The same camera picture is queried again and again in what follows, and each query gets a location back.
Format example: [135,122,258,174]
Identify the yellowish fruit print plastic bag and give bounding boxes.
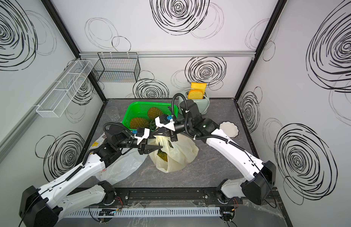
[148,134,199,173]

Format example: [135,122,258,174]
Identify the yellow ripe pineapple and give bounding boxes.
[157,149,168,162]

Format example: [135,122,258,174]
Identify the white bunny print plastic bag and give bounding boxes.
[95,149,148,185]

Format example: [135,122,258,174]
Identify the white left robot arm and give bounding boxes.
[19,123,162,227]

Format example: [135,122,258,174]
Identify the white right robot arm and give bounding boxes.
[152,93,276,205]

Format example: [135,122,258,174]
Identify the green pineapple front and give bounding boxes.
[130,117,150,130]

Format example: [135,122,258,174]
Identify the green pineapple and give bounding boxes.
[130,117,150,130]
[147,107,164,120]

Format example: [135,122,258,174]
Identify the green pineapple middle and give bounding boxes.
[147,107,164,120]

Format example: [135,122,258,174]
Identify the mint green toaster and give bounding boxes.
[181,88,210,114]

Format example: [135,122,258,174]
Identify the green plastic basket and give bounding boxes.
[122,101,171,131]

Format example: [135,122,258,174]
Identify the front toast slice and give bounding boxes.
[187,89,204,100]

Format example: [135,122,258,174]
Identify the toast slice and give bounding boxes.
[187,89,204,100]
[191,82,207,94]

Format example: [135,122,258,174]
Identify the clear plastic cup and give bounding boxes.
[106,107,120,122]

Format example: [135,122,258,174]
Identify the back toast slice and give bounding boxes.
[191,82,207,94]

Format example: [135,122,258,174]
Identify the white scalloped plate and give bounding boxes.
[220,122,239,138]

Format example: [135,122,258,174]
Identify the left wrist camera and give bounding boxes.
[132,128,150,145]

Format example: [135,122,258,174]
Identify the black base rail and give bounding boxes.
[75,187,250,205]

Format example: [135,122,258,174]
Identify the grey slotted cable duct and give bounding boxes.
[66,207,221,219]

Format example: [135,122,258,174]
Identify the black wire wall basket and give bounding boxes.
[92,52,140,83]

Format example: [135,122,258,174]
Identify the white mesh wall shelf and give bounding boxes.
[36,60,93,118]

